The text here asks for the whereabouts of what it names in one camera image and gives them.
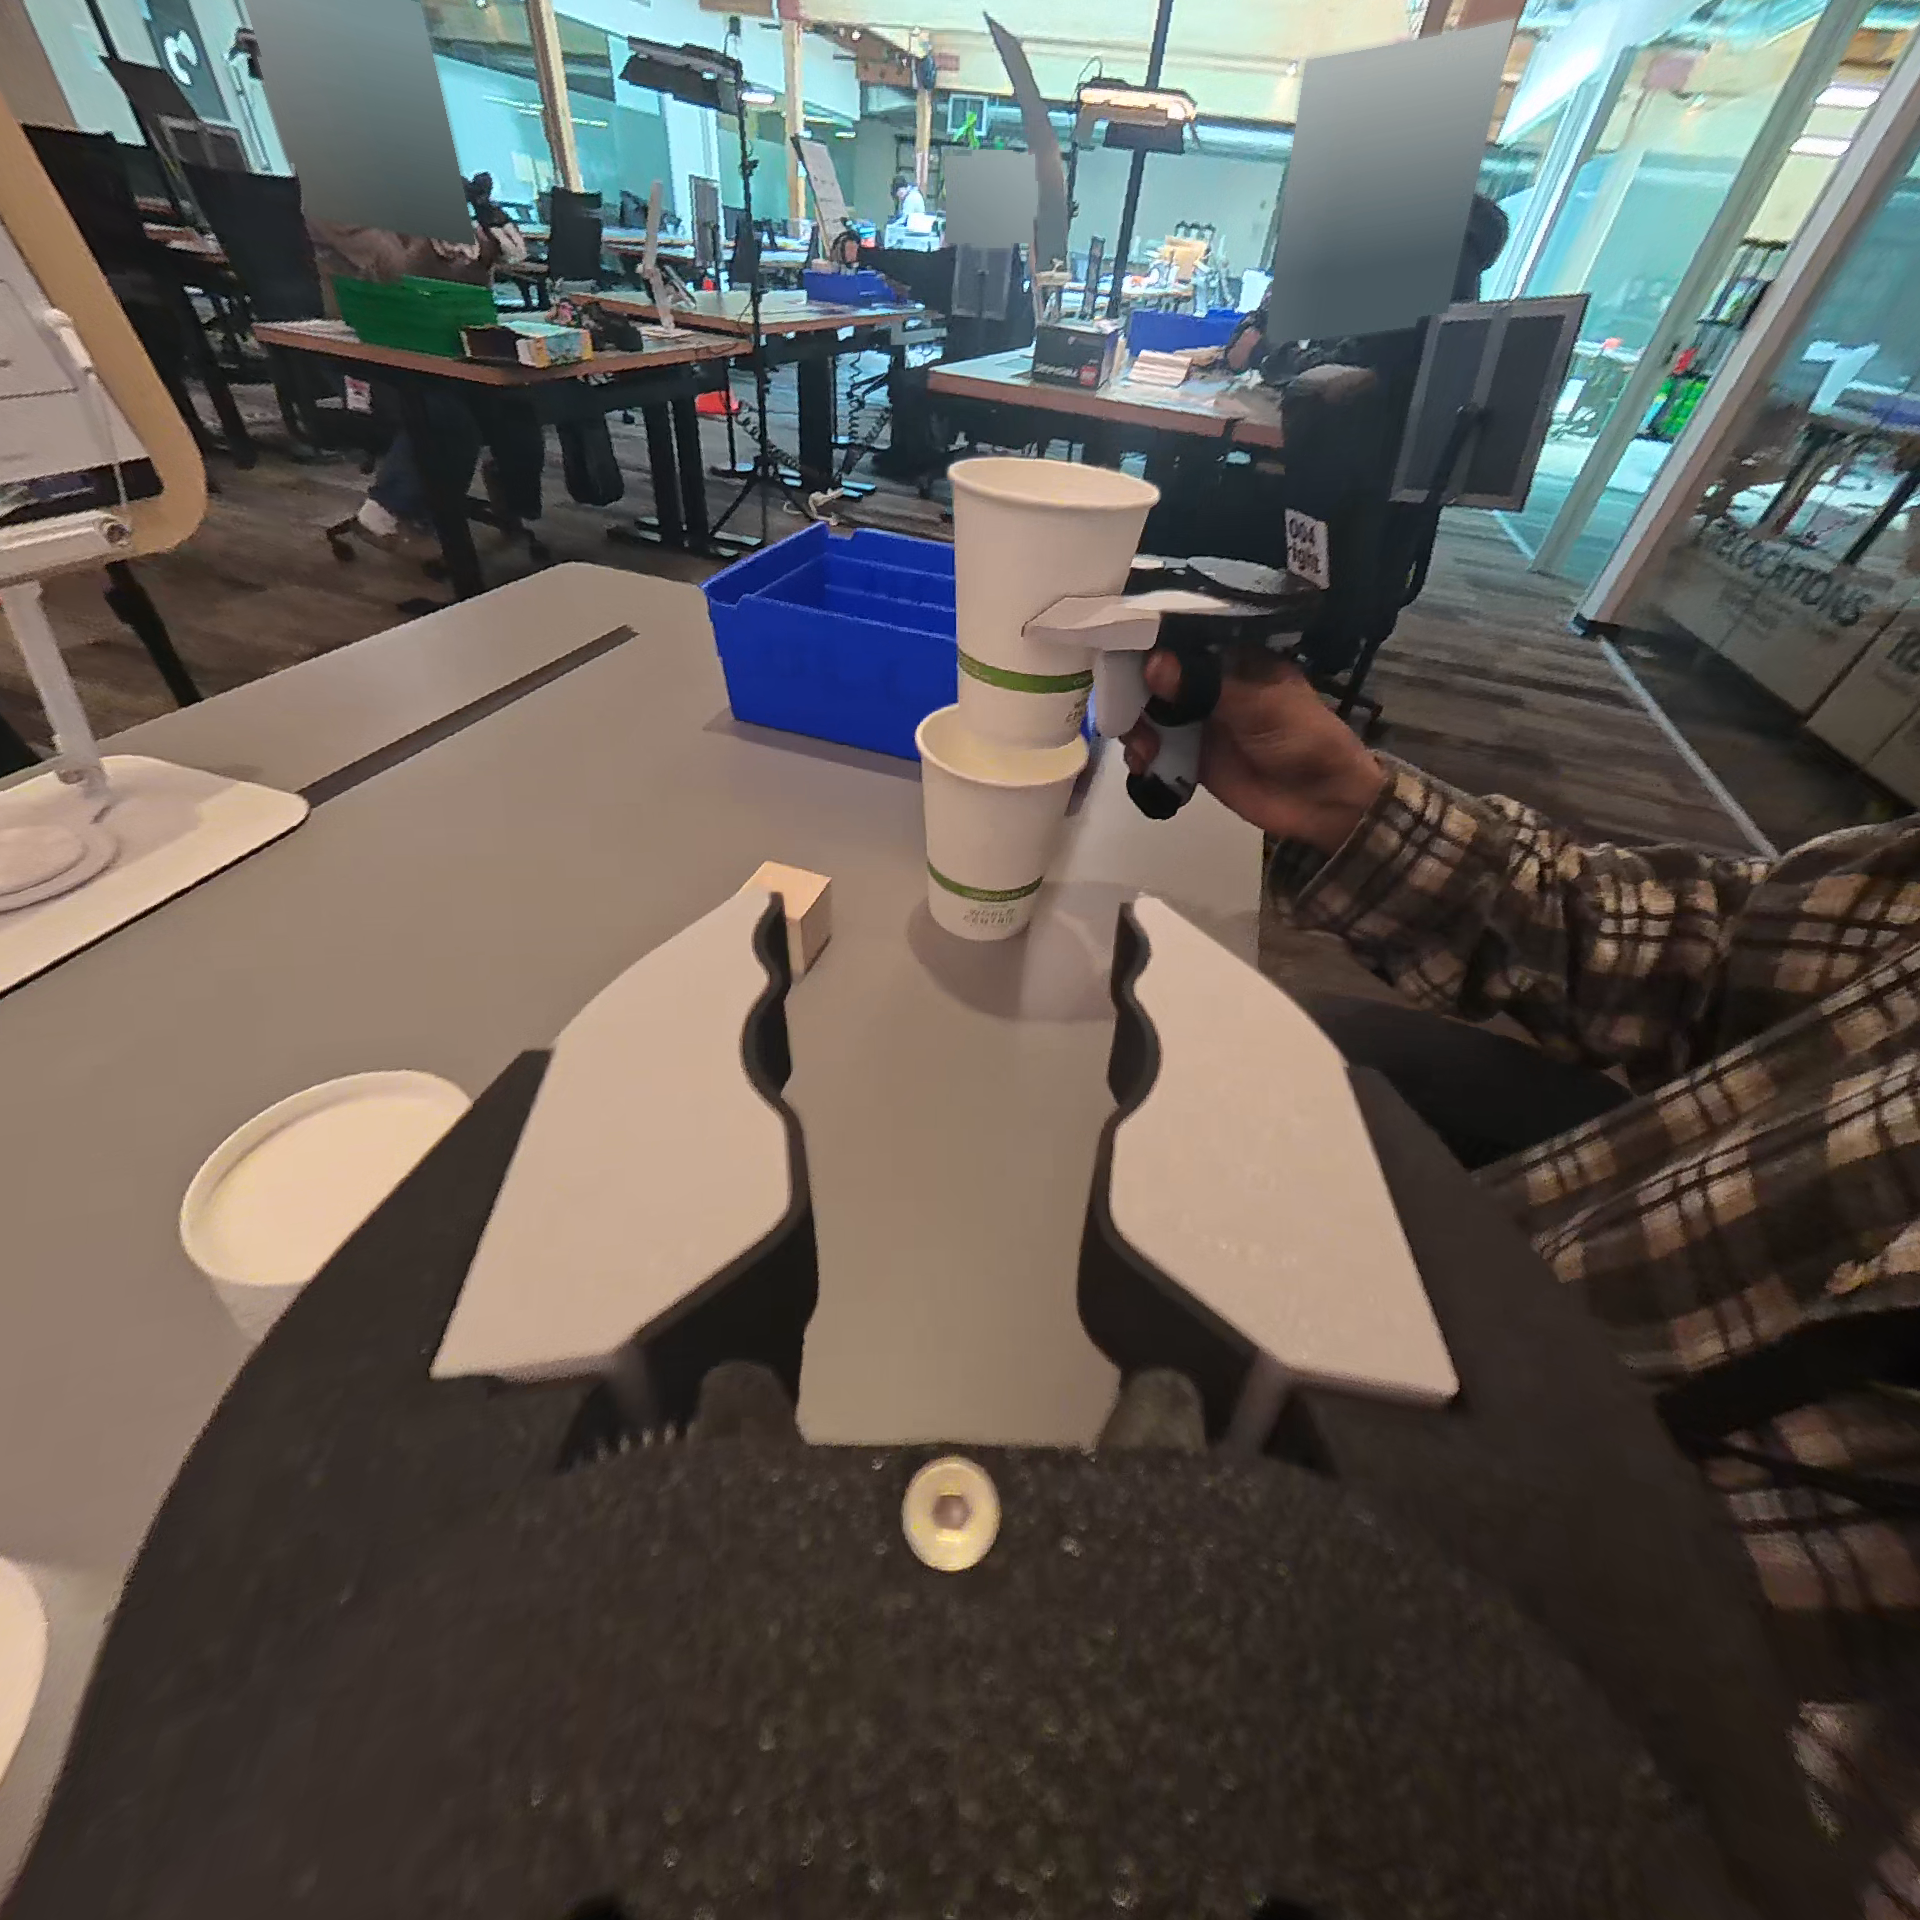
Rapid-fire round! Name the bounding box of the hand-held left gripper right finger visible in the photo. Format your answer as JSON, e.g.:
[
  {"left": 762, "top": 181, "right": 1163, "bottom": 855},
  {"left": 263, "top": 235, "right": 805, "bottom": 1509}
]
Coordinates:
[{"left": 1083, "top": 895, "right": 1464, "bottom": 1434}]

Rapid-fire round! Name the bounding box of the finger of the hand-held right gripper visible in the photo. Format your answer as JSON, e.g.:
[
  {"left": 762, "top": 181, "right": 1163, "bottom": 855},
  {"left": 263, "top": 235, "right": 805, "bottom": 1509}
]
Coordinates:
[{"left": 1025, "top": 587, "right": 1188, "bottom": 742}]

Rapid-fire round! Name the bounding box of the white board stand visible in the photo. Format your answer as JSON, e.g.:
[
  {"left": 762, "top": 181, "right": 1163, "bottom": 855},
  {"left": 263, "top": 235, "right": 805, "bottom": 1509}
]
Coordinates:
[{"left": 0, "top": 481, "right": 309, "bottom": 997}]

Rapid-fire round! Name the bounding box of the black light stand with softbox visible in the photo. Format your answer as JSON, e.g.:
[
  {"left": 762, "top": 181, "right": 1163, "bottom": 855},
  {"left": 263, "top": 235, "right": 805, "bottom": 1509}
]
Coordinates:
[{"left": 619, "top": 35, "right": 849, "bottom": 528}]

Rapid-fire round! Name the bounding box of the white paper cup green band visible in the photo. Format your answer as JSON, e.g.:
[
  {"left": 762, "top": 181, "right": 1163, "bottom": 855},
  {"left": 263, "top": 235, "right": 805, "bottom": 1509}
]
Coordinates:
[
  {"left": 178, "top": 1068, "right": 474, "bottom": 1346},
  {"left": 0, "top": 1558, "right": 50, "bottom": 1785},
  {"left": 948, "top": 456, "right": 1163, "bottom": 751}
]

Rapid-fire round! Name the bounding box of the stack of green bins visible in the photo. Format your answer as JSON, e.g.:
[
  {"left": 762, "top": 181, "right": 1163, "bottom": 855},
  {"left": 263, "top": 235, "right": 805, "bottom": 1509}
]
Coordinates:
[{"left": 332, "top": 274, "right": 499, "bottom": 361}]

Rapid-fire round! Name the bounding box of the wooden cube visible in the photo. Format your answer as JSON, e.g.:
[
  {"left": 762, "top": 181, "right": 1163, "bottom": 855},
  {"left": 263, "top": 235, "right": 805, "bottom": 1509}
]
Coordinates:
[{"left": 744, "top": 861, "right": 835, "bottom": 973}]

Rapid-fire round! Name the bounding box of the person's right hand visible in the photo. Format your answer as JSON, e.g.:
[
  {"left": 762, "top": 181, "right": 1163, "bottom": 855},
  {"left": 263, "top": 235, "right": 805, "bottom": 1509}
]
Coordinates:
[{"left": 1124, "top": 655, "right": 1388, "bottom": 834}]

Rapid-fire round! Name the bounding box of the grey panel on stand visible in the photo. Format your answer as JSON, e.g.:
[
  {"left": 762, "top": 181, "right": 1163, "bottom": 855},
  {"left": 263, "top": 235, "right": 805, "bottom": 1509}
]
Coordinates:
[{"left": 1388, "top": 292, "right": 1592, "bottom": 513}]

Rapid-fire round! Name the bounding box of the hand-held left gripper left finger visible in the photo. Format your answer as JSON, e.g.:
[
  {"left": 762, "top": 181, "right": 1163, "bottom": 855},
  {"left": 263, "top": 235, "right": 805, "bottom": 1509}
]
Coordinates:
[{"left": 432, "top": 884, "right": 820, "bottom": 1384}]

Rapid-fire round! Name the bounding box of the wooden desk with black legs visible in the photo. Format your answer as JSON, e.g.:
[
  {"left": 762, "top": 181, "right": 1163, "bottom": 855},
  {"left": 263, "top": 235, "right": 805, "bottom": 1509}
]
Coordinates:
[
  {"left": 927, "top": 345, "right": 1294, "bottom": 601},
  {"left": 252, "top": 313, "right": 751, "bottom": 601},
  {"left": 577, "top": 292, "right": 941, "bottom": 560}
]

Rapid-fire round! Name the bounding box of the stack of white paper cups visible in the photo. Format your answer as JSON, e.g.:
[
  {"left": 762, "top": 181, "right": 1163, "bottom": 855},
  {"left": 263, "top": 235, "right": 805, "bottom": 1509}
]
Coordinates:
[{"left": 914, "top": 707, "right": 1090, "bottom": 944}]

